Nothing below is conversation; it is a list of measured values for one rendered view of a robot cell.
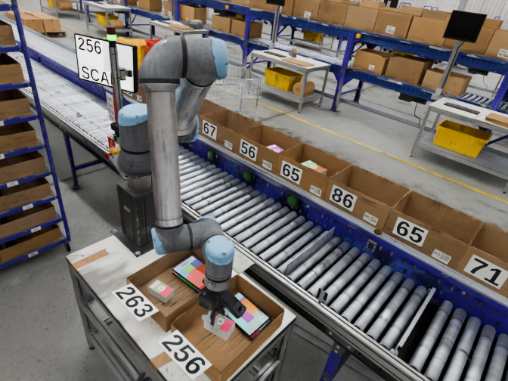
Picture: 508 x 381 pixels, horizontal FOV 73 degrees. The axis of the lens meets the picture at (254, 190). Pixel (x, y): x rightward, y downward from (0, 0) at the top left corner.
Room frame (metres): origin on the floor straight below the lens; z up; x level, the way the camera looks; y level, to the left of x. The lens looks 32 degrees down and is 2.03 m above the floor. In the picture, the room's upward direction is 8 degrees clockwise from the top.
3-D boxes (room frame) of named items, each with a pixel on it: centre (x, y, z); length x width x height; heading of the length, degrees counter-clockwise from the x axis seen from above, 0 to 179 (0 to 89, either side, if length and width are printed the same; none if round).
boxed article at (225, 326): (0.79, 0.06, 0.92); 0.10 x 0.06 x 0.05; 65
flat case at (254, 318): (0.97, -0.03, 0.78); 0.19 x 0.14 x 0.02; 51
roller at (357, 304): (1.24, -0.64, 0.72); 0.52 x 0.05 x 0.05; 142
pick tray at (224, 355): (0.89, 0.03, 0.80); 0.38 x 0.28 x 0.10; 143
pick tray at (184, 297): (1.09, 0.28, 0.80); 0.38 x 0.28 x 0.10; 143
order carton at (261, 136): (2.27, -0.06, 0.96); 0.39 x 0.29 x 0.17; 52
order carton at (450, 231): (1.55, -0.99, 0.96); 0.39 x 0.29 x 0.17; 52
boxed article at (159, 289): (1.03, 0.35, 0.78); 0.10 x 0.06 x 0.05; 63
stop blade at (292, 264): (1.46, -0.36, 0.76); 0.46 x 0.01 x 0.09; 142
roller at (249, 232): (1.68, -0.08, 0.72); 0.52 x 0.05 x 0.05; 142
